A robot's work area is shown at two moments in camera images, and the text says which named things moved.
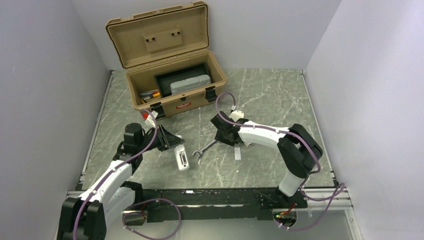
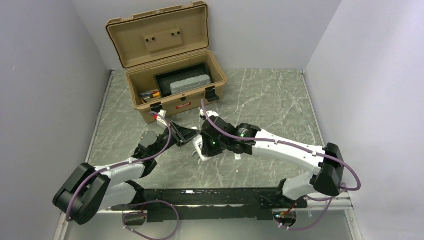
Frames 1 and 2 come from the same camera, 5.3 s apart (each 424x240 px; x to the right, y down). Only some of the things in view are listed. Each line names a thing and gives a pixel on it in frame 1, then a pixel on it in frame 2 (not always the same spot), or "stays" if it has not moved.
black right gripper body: (220, 136) -> (213, 147)
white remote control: (181, 156) -> (198, 141)
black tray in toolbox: (163, 79) stays
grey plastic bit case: (176, 87) stays
